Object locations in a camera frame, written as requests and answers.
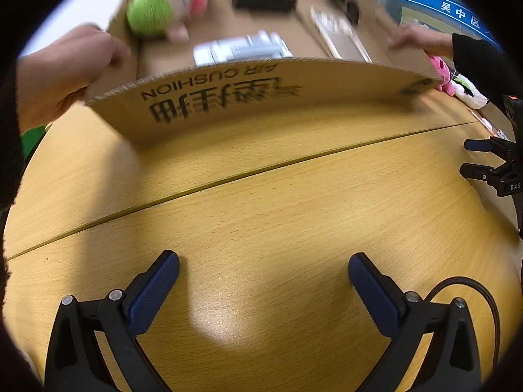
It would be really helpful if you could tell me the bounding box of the clear phone case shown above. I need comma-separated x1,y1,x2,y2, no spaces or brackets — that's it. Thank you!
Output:
310,6,372,63

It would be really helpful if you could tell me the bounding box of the white folding phone stand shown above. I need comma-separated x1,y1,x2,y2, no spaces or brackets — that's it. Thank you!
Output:
193,30,294,66

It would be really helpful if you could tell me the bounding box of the brown cardboard box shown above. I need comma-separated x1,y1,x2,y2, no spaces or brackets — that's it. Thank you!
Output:
87,0,439,143

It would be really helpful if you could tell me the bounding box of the pink pig plush toy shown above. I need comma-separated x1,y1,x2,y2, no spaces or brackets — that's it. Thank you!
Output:
127,0,208,43

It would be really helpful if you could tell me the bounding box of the black sleeve forearm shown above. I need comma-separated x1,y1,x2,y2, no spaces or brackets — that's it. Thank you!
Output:
452,34,522,109

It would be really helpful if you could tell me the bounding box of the bystander right hand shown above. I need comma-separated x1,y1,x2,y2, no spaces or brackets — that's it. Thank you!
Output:
389,24,454,58

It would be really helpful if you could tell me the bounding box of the bystander left hand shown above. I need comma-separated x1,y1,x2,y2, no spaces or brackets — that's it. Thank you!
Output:
16,24,130,134

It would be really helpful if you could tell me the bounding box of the white green plush toy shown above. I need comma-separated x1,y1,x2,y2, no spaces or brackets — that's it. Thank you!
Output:
451,74,488,110

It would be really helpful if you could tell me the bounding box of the pink strawberry plush toy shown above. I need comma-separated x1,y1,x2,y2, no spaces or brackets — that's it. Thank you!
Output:
429,55,456,96

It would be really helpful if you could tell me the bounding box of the blue glass door banner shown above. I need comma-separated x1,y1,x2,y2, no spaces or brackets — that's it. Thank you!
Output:
401,0,501,48

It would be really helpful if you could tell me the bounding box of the green covered side table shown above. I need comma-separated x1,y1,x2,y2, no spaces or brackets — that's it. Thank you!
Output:
21,126,45,160

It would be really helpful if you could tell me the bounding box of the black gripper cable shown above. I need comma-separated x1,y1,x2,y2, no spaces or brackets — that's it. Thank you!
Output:
424,275,502,376

